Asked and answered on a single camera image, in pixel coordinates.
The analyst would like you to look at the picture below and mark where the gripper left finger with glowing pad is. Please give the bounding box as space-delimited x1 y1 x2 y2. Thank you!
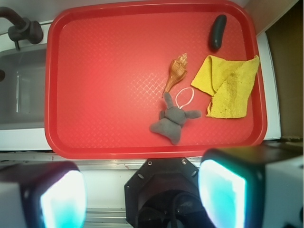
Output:
0 161 87 228

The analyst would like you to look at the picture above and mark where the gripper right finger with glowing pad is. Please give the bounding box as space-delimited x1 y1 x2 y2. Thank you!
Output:
198 145 304 228

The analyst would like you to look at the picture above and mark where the yellow cloth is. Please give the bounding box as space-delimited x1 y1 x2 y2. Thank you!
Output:
191 55 260 119

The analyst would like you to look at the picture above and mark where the grey sink basin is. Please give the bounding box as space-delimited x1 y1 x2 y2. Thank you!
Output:
0 44 47 130

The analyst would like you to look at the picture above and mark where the grey plush bunny toy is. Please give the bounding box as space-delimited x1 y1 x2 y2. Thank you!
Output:
150 87 202 145

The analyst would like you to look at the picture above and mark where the red plastic tray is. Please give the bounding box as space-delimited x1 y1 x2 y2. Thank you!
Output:
45 0 267 159

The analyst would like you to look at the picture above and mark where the brown conch seashell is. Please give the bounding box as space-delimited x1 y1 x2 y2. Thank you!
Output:
163 53 188 95

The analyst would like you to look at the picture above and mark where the dark green cucumber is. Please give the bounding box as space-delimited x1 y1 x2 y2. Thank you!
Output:
209 14 227 51

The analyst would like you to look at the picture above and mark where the dark brown faucet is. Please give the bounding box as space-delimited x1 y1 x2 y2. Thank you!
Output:
0 7 44 51

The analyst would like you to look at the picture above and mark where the black octagonal mount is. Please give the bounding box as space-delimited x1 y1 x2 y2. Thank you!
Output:
124 158 214 228

